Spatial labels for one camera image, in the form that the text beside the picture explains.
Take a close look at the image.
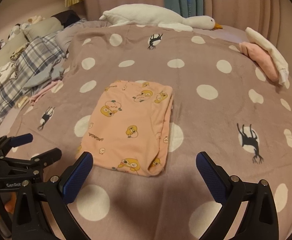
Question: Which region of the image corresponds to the peach cartoon print shirt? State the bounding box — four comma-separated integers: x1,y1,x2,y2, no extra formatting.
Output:
78,80,173,177

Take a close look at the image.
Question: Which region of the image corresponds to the person's left hand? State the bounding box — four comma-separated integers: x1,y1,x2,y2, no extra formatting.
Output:
0,195,14,230

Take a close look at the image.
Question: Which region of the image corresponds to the light pink folded garment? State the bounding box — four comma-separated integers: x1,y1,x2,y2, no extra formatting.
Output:
29,80,62,106

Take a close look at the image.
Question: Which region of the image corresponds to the folded grey blue garment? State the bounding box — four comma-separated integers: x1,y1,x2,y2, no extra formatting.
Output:
23,64,64,90

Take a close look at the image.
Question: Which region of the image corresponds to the plaid grey blue quilt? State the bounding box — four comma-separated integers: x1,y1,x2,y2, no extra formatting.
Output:
0,33,65,123

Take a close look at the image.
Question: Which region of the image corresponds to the grey beige pillow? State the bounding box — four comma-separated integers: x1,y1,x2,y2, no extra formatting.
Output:
23,17,64,41

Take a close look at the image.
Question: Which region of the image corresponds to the mauve polka dot blanket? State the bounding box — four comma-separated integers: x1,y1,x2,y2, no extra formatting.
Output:
9,25,292,239

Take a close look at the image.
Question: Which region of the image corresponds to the dark brown pillow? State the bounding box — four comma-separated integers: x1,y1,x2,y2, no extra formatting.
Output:
52,10,87,28

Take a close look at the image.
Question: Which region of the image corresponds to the folded cream white garment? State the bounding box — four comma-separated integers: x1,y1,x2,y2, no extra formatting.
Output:
245,27,289,86

